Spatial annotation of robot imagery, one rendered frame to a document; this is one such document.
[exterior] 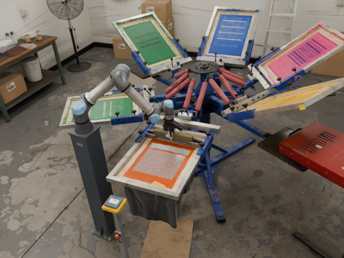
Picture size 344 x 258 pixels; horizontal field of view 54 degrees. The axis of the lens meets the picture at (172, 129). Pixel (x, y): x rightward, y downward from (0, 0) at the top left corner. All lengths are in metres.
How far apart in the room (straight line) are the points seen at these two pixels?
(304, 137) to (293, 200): 1.19
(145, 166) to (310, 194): 1.98
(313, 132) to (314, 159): 0.35
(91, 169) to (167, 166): 0.66
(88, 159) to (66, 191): 1.31
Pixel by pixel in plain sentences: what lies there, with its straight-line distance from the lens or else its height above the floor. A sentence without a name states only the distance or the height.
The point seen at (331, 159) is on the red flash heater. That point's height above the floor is 1.10.
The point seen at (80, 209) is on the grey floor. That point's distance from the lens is 3.83.
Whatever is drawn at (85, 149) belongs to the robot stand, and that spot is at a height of 1.07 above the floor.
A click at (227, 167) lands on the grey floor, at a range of 4.11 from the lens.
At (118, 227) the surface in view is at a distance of 2.58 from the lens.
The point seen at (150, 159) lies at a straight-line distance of 2.73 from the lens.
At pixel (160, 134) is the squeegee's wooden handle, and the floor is 1.03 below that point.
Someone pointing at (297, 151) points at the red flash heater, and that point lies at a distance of 2.63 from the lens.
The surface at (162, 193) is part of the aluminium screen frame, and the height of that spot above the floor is 0.98.
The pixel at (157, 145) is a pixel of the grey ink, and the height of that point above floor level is 0.96.
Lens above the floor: 2.66
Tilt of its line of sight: 34 degrees down
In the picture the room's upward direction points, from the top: 4 degrees counter-clockwise
